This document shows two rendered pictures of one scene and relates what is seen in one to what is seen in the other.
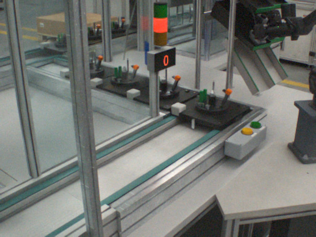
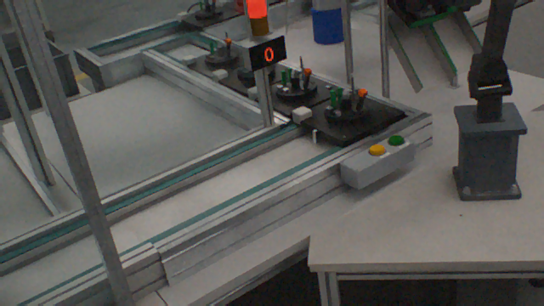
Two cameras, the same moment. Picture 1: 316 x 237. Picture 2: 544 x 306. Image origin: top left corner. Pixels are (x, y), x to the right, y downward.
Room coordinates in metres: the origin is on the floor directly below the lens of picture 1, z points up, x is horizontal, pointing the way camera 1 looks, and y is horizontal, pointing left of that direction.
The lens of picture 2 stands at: (-0.06, -0.52, 1.78)
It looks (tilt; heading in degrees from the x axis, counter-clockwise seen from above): 29 degrees down; 20
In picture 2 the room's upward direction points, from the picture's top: 9 degrees counter-clockwise
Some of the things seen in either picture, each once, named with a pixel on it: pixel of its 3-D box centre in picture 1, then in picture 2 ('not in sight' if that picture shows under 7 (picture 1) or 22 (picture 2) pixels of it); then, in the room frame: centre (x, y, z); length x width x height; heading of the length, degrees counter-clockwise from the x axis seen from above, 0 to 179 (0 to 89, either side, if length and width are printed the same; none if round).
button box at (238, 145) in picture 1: (246, 139); (377, 161); (1.31, -0.33, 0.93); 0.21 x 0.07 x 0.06; 140
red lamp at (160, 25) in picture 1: (160, 24); (257, 6); (1.45, 0.00, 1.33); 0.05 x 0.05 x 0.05
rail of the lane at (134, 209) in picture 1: (204, 158); (308, 185); (1.21, -0.16, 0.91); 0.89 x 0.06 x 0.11; 140
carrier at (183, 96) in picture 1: (163, 84); (294, 80); (1.68, -0.02, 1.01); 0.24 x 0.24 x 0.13; 50
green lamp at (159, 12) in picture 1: (160, 11); not in sight; (1.45, 0.00, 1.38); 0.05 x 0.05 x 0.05
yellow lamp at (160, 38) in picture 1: (160, 37); (259, 24); (1.45, 0.00, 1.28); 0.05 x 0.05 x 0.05
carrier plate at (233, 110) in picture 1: (211, 110); (347, 116); (1.52, -0.21, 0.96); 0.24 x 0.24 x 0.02; 50
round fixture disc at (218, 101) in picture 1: (211, 106); (347, 110); (1.52, -0.21, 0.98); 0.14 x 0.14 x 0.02
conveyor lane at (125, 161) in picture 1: (161, 146); (264, 167); (1.30, -0.01, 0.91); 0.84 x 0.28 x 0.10; 140
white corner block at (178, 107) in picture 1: (178, 109); (302, 116); (1.50, -0.08, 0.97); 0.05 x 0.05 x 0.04; 50
